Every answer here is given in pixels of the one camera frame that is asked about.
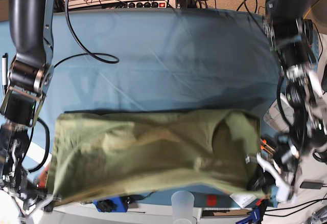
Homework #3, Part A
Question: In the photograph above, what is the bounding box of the blue bar clamp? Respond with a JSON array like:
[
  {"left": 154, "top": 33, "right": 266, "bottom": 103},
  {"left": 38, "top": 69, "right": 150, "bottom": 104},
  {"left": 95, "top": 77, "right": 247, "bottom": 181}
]
[{"left": 236, "top": 199, "right": 270, "bottom": 224}]

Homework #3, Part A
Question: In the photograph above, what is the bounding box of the red plastic block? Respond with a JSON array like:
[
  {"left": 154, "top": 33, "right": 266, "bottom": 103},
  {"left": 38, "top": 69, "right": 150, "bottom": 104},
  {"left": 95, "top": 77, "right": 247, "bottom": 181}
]
[{"left": 206, "top": 194, "right": 217, "bottom": 207}]

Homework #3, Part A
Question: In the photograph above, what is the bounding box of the white paper card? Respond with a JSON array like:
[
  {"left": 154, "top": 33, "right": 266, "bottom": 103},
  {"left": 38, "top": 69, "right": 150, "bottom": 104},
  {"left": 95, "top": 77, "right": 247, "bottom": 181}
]
[{"left": 27, "top": 142, "right": 45, "bottom": 164}]

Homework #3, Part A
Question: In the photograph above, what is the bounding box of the blue plastic box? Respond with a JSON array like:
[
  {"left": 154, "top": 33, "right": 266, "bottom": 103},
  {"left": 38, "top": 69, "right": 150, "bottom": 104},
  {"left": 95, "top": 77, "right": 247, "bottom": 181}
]
[{"left": 92, "top": 195, "right": 139, "bottom": 213}]

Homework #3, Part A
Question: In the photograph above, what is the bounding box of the blue table cloth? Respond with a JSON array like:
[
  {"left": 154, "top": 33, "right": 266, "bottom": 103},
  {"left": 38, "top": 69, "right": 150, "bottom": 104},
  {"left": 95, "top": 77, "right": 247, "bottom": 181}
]
[{"left": 0, "top": 8, "right": 320, "bottom": 209}]

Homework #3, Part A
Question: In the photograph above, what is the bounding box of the white patterned notebook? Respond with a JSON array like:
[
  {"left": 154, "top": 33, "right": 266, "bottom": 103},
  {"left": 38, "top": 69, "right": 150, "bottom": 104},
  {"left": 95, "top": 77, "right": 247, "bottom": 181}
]
[{"left": 264, "top": 93, "right": 294, "bottom": 132}]

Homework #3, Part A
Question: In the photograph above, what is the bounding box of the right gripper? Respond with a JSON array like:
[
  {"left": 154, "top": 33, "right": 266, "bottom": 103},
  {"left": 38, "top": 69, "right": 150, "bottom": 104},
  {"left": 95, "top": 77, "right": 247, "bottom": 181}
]
[{"left": 1, "top": 183, "right": 55, "bottom": 223}]

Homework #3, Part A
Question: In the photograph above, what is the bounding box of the white marker pen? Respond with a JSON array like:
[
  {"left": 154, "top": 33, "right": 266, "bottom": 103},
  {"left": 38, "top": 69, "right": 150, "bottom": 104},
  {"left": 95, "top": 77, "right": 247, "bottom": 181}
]
[{"left": 1, "top": 53, "right": 8, "bottom": 95}]

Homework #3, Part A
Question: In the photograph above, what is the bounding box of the olive green t-shirt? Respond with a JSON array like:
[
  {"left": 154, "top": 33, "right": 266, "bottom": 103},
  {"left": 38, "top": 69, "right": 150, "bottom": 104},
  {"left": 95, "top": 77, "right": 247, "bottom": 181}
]
[{"left": 46, "top": 110, "right": 260, "bottom": 205}]

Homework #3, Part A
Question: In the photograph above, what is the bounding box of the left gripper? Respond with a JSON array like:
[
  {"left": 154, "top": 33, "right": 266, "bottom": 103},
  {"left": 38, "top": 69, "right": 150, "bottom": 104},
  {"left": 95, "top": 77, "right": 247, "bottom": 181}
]
[{"left": 245, "top": 153, "right": 296, "bottom": 204}]

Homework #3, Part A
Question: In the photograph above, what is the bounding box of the white square packet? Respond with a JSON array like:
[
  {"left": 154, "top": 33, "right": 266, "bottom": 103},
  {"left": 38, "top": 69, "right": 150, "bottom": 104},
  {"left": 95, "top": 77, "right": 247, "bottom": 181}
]
[{"left": 230, "top": 193, "right": 257, "bottom": 209}]

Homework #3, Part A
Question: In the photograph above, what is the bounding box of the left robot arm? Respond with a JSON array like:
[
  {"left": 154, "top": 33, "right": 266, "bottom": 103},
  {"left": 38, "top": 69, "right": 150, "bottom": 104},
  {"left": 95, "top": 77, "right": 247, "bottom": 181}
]
[{"left": 255, "top": 0, "right": 326, "bottom": 203}]

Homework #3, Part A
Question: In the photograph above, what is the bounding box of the orange spray can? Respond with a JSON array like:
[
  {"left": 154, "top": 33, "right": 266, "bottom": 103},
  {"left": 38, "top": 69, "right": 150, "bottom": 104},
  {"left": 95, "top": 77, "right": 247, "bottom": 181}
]
[{"left": 36, "top": 164, "right": 49, "bottom": 189}]

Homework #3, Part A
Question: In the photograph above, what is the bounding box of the orange utility knife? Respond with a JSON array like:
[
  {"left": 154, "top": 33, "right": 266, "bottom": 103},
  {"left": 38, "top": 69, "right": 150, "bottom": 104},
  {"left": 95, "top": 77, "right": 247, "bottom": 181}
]
[{"left": 261, "top": 139, "right": 275, "bottom": 155}]

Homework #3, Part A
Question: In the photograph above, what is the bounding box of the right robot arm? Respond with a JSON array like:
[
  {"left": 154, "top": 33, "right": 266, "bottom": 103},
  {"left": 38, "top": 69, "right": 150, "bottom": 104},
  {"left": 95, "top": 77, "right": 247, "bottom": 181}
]
[{"left": 1, "top": 0, "right": 55, "bottom": 223}]

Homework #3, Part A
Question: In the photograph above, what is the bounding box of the translucent plastic cup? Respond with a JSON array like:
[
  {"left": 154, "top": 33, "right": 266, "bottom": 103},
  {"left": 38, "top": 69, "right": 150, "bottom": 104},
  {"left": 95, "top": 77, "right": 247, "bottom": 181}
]
[{"left": 171, "top": 191, "right": 194, "bottom": 224}]

